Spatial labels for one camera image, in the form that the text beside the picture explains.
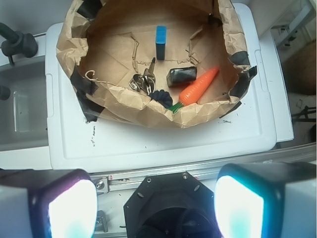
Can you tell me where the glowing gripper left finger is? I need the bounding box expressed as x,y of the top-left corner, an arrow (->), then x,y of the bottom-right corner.
0,169 -> 98,238

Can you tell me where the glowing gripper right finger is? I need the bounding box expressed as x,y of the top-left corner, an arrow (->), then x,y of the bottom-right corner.
214,162 -> 317,238

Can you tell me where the blue block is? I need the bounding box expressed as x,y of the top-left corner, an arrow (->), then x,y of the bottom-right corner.
156,26 -> 167,60

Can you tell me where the black wrapped block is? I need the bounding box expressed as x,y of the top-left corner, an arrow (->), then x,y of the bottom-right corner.
166,66 -> 197,87

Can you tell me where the white plastic bin lid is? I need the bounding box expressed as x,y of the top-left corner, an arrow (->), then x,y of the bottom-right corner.
45,3 -> 294,173

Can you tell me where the orange toy carrot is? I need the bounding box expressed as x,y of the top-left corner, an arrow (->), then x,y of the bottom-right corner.
168,66 -> 220,114

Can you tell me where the silver key bunch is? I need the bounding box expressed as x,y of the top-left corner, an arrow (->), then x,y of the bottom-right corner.
129,58 -> 156,96

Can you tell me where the brown paper bag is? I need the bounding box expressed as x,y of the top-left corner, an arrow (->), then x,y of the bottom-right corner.
56,0 -> 258,129

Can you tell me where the aluminium rail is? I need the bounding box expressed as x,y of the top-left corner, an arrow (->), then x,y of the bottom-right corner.
90,143 -> 317,194

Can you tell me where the black octagonal mount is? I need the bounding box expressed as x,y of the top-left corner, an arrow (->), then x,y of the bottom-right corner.
123,172 -> 221,238

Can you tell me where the dark navy rope knot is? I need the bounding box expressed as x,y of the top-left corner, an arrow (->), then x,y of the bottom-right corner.
149,89 -> 173,109

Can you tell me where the black knob handle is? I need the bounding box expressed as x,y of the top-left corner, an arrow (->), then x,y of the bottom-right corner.
0,23 -> 38,66

